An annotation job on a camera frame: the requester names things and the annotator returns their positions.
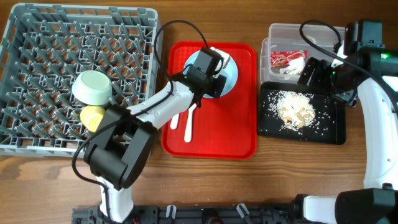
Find large light blue plate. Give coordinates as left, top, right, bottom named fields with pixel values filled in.
left=184, top=47, right=238, bottom=98

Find yellow plastic cup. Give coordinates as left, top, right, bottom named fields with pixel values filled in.
left=80, top=105, right=105, bottom=133

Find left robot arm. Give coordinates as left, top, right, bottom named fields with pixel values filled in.
left=83, top=47, right=231, bottom=223

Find white plastic fork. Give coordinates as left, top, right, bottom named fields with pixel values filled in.
left=170, top=113, right=180, bottom=129

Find white napkin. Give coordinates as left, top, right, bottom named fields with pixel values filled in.
left=279, top=57, right=305, bottom=75

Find light green bowl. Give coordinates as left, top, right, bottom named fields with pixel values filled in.
left=72, top=70, right=112, bottom=106

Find clear plastic bin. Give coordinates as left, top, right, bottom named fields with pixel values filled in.
left=259, top=23, right=338, bottom=84

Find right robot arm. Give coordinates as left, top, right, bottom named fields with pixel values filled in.
left=298, top=19, right=397, bottom=223

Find red plastic tray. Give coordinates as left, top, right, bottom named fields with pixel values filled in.
left=162, top=42, right=257, bottom=159

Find white plastic spoon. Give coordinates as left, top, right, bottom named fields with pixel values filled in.
left=183, top=104, right=197, bottom=142

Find grey dishwasher rack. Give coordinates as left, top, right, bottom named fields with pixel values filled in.
left=1, top=3, right=162, bottom=157

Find black waste tray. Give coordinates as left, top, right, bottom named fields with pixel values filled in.
left=258, top=82, right=346, bottom=145

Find rice and food scraps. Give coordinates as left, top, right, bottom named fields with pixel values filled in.
left=265, top=90, right=331, bottom=136

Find red ketchup sachet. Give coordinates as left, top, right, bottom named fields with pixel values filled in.
left=270, top=50, right=308, bottom=67

